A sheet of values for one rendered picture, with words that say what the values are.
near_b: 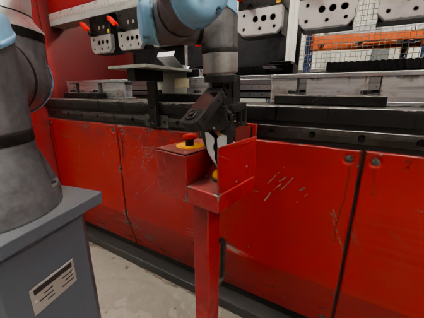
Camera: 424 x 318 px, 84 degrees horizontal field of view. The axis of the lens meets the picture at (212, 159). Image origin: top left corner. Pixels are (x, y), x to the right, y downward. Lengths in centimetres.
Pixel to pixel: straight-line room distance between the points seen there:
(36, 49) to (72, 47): 134
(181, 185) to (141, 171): 57
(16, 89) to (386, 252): 87
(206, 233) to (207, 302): 23
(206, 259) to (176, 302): 57
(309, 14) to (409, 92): 35
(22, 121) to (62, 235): 15
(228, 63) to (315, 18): 41
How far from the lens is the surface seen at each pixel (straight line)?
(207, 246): 68
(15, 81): 35
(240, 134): 62
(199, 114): 46
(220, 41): 51
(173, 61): 105
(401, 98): 85
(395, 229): 82
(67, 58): 178
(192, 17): 35
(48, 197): 36
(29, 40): 47
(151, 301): 128
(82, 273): 42
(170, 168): 59
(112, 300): 134
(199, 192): 54
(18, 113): 35
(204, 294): 80
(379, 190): 77
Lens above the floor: 92
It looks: 16 degrees down
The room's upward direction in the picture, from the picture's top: straight up
